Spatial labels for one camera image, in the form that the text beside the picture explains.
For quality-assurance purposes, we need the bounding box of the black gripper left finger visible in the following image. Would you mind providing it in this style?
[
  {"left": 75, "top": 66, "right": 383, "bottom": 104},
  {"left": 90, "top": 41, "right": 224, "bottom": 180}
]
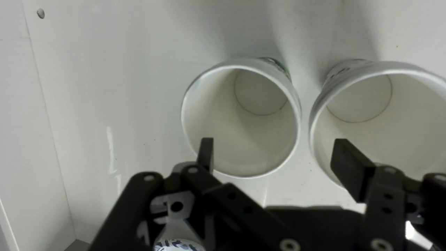
[{"left": 87, "top": 137, "right": 307, "bottom": 251}]

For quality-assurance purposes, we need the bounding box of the floral print paper cup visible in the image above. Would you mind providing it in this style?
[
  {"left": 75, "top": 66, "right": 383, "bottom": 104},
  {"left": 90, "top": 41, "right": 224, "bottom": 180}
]
[
  {"left": 252, "top": 56, "right": 292, "bottom": 83},
  {"left": 321, "top": 57, "right": 373, "bottom": 88},
  {"left": 179, "top": 56, "right": 303, "bottom": 180},
  {"left": 306, "top": 57, "right": 446, "bottom": 187}
]

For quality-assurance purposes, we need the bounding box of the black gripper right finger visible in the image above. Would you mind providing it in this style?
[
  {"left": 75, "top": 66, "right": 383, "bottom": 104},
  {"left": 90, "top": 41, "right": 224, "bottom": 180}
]
[{"left": 330, "top": 138, "right": 446, "bottom": 251}]

